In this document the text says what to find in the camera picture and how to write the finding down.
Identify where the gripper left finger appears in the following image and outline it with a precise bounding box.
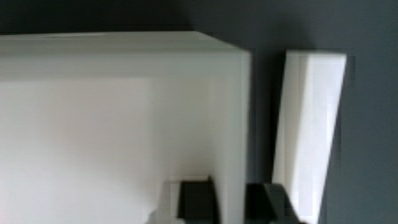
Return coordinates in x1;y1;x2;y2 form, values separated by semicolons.
178;178;221;224

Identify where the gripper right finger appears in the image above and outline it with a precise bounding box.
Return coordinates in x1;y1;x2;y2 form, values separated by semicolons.
245;183;308;224

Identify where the white drawer cabinet frame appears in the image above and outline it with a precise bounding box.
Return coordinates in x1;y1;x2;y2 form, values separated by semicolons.
0;31;251;224

